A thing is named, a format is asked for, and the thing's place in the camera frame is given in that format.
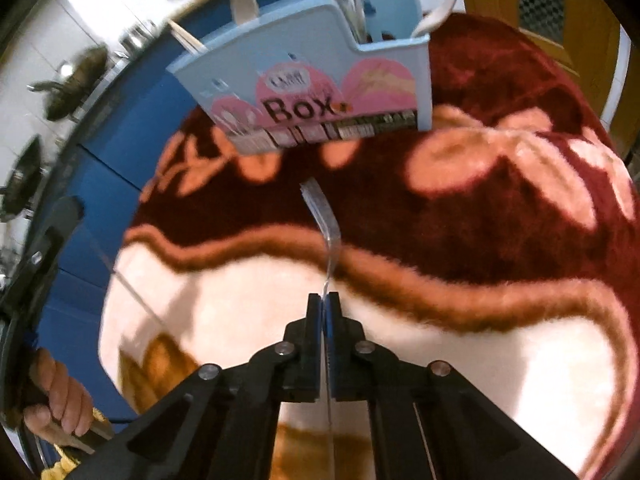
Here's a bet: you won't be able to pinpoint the wooden chopstick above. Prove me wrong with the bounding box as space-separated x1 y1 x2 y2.
167 20 208 53
172 27 208 55

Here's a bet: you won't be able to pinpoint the white chopstick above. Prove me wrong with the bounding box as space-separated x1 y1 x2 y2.
80 225 171 331

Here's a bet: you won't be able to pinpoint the steel kettle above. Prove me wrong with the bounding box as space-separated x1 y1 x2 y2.
117 19 158 53

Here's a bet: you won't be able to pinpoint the black wok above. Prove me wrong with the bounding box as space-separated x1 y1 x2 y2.
29 45 112 122

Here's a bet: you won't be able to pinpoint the light blue utensil box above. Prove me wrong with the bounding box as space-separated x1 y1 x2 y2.
165 0 434 156

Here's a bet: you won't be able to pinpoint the wooden door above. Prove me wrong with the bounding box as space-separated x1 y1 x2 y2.
460 0 623 126

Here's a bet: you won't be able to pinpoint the black pan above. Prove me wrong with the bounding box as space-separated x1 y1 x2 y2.
0 135 45 222

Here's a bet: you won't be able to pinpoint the person's left hand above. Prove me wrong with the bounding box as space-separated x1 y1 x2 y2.
22 348 97 437

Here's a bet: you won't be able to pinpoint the red and pink printed blanket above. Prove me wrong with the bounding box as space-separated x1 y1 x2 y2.
97 12 640 480

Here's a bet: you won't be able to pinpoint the yellow cloth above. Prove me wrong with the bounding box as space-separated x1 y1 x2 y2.
42 407 108 480

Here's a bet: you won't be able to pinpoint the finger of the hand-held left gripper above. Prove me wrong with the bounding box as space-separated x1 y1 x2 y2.
37 195 85 262

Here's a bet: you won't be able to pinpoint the blue lower kitchen cabinets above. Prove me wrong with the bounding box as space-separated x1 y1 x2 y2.
30 0 351 426

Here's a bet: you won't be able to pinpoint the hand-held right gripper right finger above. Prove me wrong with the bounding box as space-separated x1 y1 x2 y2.
322 294 576 480

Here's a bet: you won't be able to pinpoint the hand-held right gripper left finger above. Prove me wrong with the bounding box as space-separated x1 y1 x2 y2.
75 294 323 480

